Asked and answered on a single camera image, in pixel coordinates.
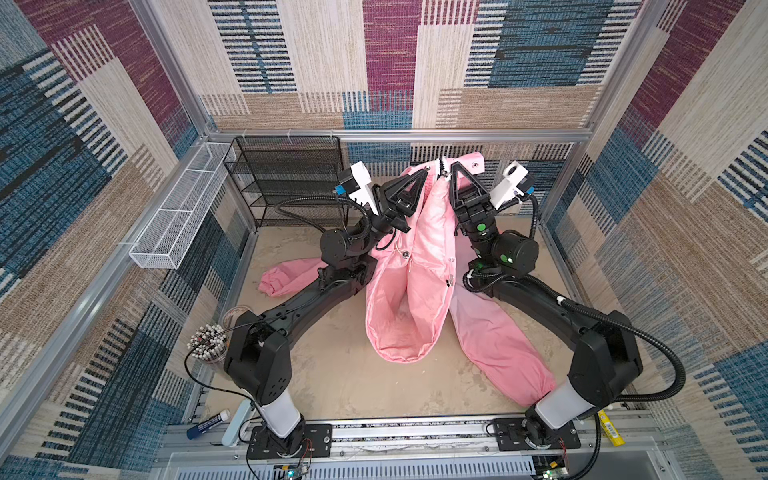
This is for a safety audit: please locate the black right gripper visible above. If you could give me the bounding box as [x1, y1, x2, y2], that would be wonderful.
[448, 161, 499, 261]

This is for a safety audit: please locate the pink hooded zip jacket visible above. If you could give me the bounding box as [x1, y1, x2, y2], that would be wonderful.
[257, 151, 558, 409]

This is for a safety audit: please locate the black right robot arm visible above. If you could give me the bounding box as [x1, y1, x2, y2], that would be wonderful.
[448, 162, 686, 449]

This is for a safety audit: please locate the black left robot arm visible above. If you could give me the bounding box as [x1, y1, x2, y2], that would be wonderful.
[223, 170, 427, 460]

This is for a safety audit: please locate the cup of white-tipped markers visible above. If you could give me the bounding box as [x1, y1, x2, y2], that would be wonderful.
[187, 324, 228, 363]

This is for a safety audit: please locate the yellow tube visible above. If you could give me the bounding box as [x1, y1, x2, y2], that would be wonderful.
[597, 410, 626, 447]

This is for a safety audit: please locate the blue marker pen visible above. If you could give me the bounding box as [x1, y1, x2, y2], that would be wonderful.
[186, 409, 231, 440]

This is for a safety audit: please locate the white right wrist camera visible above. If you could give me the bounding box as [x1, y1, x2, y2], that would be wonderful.
[490, 161, 535, 212]

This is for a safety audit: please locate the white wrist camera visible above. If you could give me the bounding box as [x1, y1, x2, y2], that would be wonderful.
[490, 161, 535, 212]
[334, 161, 379, 215]

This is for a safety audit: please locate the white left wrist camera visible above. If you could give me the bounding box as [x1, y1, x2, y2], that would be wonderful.
[334, 161, 379, 215]

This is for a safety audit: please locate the black wire shelf rack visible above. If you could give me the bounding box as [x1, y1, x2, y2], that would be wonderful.
[223, 136, 344, 227]

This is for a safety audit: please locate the white wire mesh basket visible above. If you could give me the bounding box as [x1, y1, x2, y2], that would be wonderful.
[129, 143, 229, 270]

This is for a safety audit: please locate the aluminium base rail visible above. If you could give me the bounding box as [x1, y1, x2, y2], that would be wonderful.
[150, 410, 683, 479]

